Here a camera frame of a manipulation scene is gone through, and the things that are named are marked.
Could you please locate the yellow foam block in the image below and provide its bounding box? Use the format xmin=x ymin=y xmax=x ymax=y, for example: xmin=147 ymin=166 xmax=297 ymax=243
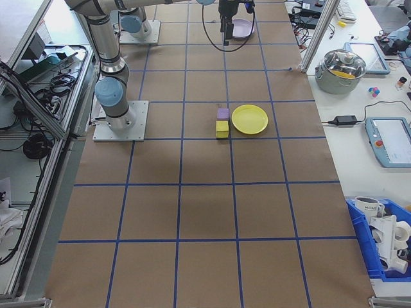
xmin=215 ymin=120 xmax=230 ymax=140

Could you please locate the purple plastic plate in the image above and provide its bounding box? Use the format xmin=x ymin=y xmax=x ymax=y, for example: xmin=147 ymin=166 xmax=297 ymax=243
xmin=231 ymin=18 xmax=257 ymax=40

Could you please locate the black flat electronics box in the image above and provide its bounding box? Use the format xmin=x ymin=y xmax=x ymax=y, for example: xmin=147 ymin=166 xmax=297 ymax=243
xmin=300 ymin=2 xmax=325 ymax=17
xmin=297 ymin=15 xmax=319 ymax=30

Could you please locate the yellow plastic plate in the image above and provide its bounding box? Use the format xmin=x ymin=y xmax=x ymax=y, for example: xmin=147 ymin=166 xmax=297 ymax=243
xmin=231 ymin=104 xmax=269 ymax=135

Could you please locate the white keyboard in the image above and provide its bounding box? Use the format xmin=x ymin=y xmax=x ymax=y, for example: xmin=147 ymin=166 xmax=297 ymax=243
xmin=335 ymin=0 xmax=358 ymax=24

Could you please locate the steel cooking pot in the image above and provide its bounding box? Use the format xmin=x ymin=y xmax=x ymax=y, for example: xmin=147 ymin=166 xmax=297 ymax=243
xmin=314 ymin=64 xmax=365 ymax=95

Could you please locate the glass pot lid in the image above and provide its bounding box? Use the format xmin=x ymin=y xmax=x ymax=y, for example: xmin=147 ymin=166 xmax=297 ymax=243
xmin=322 ymin=48 xmax=367 ymax=80

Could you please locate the yellow object inside pot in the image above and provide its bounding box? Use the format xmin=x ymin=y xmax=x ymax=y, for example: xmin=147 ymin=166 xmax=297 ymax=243
xmin=330 ymin=69 xmax=357 ymax=80

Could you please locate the black power adapter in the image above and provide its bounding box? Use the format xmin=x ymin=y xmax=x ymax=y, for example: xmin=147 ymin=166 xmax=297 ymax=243
xmin=333 ymin=115 xmax=358 ymax=126

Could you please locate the light blue teach pendant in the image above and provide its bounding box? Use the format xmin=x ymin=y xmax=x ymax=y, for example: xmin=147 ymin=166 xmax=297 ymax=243
xmin=365 ymin=117 xmax=411 ymax=169
xmin=344 ymin=41 xmax=391 ymax=76

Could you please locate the blue grey cloth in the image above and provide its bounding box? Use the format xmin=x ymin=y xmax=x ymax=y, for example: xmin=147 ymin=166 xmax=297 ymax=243
xmin=385 ymin=24 xmax=411 ymax=59

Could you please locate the green circuit board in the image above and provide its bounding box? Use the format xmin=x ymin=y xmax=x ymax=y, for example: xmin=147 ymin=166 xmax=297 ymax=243
xmin=18 ymin=52 xmax=80 ymax=85

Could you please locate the grey metal box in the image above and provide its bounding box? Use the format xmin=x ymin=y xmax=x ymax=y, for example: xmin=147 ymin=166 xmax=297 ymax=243
xmin=21 ymin=31 xmax=46 ymax=61

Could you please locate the white printed mug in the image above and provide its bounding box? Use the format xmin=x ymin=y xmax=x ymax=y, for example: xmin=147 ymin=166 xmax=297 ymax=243
xmin=354 ymin=196 xmax=385 ymax=219

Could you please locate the blue plastic bin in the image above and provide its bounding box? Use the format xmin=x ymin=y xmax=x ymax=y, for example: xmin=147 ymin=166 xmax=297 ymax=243
xmin=345 ymin=198 xmax=411 ymax=283

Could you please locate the large white plastic pipe part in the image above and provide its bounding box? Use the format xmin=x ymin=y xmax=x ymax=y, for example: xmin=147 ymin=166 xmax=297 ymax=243
xmin=368 ymin=214 xmax=399 ymax=268

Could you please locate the white pipe fitting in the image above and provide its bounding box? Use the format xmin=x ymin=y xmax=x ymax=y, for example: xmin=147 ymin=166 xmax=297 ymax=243
xmin=393 ymin=221 xmax=411 ymax=248

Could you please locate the white crumpled cloth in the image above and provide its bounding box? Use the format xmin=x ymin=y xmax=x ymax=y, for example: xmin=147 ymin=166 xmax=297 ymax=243
xmin=0 ymin=177 xmax=24 ymax=239

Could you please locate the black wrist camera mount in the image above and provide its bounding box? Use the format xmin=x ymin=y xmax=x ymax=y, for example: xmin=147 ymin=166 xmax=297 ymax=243
xmin=240 ymin=0 xmax=257 ymax=15

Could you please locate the white square base plate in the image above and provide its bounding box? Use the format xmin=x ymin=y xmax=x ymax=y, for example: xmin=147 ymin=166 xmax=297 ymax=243
xmin=92 ymin=100 xmax=150 ymax=142
xmin=119 ymin=20 xmax=161 ymax=45

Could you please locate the slanted aluminium post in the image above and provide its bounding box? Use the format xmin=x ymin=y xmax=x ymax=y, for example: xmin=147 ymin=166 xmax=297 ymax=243
xmin=298 ymin=0 xmax=341 ymax=74

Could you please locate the black power adapter cable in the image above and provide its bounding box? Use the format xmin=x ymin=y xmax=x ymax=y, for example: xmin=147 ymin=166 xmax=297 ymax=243
xmin=320 ymin=101 xmax=411 ymax=126

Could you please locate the black cable bundle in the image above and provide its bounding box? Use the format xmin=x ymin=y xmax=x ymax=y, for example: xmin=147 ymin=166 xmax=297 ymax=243
xmin=48 ymin=73 xmax=78 ymax=94

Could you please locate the V-shaped metal bar frame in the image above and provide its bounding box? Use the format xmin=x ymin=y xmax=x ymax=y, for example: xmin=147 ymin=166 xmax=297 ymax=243
xmin=0 ymin=0 xmax=97 ymax=301

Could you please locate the black coiled cable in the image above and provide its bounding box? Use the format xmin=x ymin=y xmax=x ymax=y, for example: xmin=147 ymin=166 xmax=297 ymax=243
xmin=22 ymin=133 xmax=53 ymax=160

